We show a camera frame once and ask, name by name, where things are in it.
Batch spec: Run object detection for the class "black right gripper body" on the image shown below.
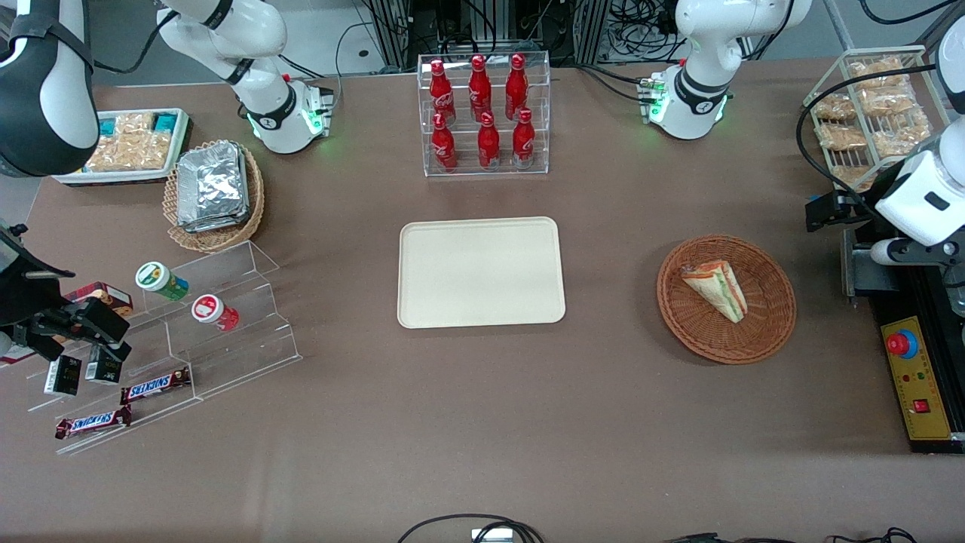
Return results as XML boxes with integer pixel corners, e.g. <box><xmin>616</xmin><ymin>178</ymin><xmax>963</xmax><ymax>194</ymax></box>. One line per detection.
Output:
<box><xmin>0</xmin><ymin>223</ymin><xmax>131</xmax><ymax>357</ymax></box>

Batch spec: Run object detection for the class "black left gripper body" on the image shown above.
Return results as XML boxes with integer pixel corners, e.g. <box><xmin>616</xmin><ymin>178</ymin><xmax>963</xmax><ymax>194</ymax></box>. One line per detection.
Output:
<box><xmin>805</xmin><ymin>189</ymin><xmax>880</xmax><ymax>232</ymax></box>

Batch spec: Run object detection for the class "triangular sandwich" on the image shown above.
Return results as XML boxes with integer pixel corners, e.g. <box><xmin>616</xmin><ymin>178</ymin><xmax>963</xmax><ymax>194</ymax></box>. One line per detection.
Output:
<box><xmin>682</xmin><ymin>260</ymin><xmax>749</xmax><ymax>324</ymax></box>

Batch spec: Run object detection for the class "white rectangular snack tray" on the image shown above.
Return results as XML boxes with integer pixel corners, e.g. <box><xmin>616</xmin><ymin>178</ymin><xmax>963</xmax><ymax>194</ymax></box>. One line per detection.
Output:
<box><xmin>53</xmin><ymin>108</ymin><xmax>194</xmax><ymax>186</ymax></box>

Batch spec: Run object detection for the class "oval tan wicker basket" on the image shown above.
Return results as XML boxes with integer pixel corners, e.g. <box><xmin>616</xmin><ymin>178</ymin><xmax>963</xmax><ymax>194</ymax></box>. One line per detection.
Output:
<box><xmin>163</xmin><ymin>140</ymin><xmax>266</xmax><ymax>254</ymax></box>

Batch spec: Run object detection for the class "round brown wicker basket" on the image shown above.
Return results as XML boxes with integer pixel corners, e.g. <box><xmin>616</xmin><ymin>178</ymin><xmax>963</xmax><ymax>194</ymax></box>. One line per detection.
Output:
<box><xmin>657</xmin><ymin>235</ymin><xmax>798</xmax><ymax>366</ymax></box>

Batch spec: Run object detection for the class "beige rectangular tray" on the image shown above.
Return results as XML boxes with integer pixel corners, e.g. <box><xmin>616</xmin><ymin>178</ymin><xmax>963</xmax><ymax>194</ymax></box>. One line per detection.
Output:
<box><xmin>397</xmin><ymin>216</ymin><xmax>567</xmax><ymax>330</ymax></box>

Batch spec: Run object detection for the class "small black box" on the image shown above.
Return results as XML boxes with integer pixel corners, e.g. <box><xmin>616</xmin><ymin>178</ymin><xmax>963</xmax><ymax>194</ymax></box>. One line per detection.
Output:
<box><xmin>43</xmin><ymin>354</ymin><xmax>83</xmax><ymax>397</ymax></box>
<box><xmin>84</xmin><ymin>347</ymin><xmax>124</xmax><ymax>385</ymax></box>

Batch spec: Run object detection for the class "Snickers chocolate bar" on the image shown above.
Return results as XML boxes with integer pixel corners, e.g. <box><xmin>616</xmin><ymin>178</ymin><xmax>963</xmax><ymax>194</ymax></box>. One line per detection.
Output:
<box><xmin>54</xmin><ymin>405</ymin><xmax>133</xmax><ymax>440</ymax></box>
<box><xmin>120</xmin><ymin>367</ymin><xmax>192</xmax><ymax>406</ymax></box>

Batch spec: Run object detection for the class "red brown carton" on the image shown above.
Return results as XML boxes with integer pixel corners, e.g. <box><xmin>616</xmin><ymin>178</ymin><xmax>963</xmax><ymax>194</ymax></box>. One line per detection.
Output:
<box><xmin>64</xmin><ymin>281</ymin><xmax>135</xmax><ymax>318</ymax></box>

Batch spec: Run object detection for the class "grey metal box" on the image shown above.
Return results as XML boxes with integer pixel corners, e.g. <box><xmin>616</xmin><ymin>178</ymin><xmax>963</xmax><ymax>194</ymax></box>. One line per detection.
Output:
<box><xmin>841</xmin><ymin>229</ymin><xmax>899</xmax><ymax>299</ymax></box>

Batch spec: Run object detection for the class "green jar with white lid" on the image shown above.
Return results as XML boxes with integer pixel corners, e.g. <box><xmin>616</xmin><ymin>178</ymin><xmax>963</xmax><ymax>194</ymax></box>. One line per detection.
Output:
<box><xmin>135</xmin><ymin>261</ymin><xmax>190</xmax><ymax>302</ymax></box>

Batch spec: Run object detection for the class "red jar with white lid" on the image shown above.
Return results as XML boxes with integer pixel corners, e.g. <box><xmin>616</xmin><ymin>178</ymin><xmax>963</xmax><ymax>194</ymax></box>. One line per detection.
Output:
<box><xmin>190</xmin><ymin>293</ymin><xmax>240</xmax><ymax>333</ymax></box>

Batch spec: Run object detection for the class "clear acrylic stepped stand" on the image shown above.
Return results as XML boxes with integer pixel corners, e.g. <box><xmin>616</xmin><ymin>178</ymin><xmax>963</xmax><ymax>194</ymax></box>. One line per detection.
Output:
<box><xmin>26</xmin><ymin>240</ymin><xmax>303</xmax><ymax>456</ymax></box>

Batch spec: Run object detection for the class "silver foil pack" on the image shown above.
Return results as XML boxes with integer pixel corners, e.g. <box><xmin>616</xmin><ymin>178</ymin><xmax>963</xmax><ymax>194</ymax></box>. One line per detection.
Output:
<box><xmin>176</xmin><ymin>143</ymin><xmax>250</xmax><ymax>225</ymax></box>
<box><xmin>181</xmin><ymin>211</ymin><xmax>251</xmax><ymax>235</ymax></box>

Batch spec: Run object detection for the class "black control box yellow panel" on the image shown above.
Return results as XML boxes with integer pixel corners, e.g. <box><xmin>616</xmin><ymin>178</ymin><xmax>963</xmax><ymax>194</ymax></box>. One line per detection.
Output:
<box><xmin>867</xmin><ymin>241</ymin><xmax>965</xmax><ymax>455</ymax></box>

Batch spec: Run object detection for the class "clear bag of beige snacks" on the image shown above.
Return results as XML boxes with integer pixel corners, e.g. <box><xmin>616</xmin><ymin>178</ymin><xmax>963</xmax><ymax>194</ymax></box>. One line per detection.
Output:
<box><xmin>84</xmin><ymin>113</ymin><xmax>173</xmax><ymax>173</ymax></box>

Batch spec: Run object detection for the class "red cola bottle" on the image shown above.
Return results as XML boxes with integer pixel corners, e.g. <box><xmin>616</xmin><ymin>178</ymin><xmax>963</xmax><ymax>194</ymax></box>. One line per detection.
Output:
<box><xmin>430</xmin><ymin>113</ymin><xmax>458</xmax><ymax>173</ymax></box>
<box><xmin>504</xmin><ymin>53</ymin><xmax>529</xmax><ymax>121</ymax></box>
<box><xmin>468</xmin><ymin>54</ymin><xmax>493</xmax><ymax>122</ymax></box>
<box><xmin>512</xmin><ymin>108</ymin><xmax>537</xmax><ymax>169</ymax></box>
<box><xmin>429</xmin><ymin>59</ymin><xmax>458</xmax><ymax>126</ymax></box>
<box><xmin>476</xmin><ymin>112</ymin><xmax>501</xmax><ymax>171</ymax></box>

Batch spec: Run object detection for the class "clear acrylic bottle rack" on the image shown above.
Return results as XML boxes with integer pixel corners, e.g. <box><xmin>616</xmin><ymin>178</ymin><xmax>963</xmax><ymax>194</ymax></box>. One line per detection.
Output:
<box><xmin>418</xmin><ymin>51</ymin><xmax>552</xmax><ymax>179</ymax></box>

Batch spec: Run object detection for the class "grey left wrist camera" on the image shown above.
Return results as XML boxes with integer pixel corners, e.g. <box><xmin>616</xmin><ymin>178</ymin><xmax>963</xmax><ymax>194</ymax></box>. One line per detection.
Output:
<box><xmin>870</xmin><ymin>236</ymin><xmax>965</xmax><ymax>266</ymax></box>

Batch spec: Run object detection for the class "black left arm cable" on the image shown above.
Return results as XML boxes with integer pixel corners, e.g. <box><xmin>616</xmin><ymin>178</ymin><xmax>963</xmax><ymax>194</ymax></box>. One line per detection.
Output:
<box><xmin>796</xmin><ymin>63</ymin><xmax>937</xmax><ymax>221</ymax></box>

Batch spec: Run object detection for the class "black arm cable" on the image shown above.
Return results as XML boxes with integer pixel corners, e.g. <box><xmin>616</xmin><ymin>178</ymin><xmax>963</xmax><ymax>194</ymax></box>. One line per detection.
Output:
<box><xmin>89</xmin><ymin>11</ymin><xmax>179</xmax><ymax>76</ymax></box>
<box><xmin>796</xmin><ymin>63</ymin><xmax>937</xmax><ymax>221</ymax></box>

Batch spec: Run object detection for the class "white wire rack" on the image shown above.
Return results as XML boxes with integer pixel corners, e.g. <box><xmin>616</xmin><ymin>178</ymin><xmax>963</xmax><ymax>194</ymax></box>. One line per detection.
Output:
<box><xmin>802</xmin><ymin>45</ymin><xmax>965</xmax><ymax>194</ymax></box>

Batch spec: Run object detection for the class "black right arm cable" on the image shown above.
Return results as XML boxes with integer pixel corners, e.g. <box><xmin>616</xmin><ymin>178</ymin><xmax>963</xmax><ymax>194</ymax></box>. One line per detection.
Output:
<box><xmin>89</xmin><ymin>11</ymin><xmax>179</xmax><ymax>76</ymax></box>

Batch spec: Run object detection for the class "black cable bundle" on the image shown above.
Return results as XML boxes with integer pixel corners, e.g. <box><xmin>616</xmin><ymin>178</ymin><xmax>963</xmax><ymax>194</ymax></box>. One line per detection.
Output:
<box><xmin>663</xmin><ymin>526</ymin><xmax>918</xmax><ymax>543</ymax></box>

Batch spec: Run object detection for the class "black looped cable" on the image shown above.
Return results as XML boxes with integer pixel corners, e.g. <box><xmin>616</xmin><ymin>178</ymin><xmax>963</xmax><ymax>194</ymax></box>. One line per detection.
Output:
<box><xmin>397</xmin><ymin>514</ymin><xmax>546</xmax><ymax>543</ymax></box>

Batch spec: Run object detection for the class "aluminium frame rack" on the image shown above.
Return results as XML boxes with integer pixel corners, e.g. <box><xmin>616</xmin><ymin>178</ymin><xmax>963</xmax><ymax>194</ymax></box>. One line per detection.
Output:
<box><xmin>366</xmin><ymin>0</ymin><xmax>613</xmax><ymax>69</ymax></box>

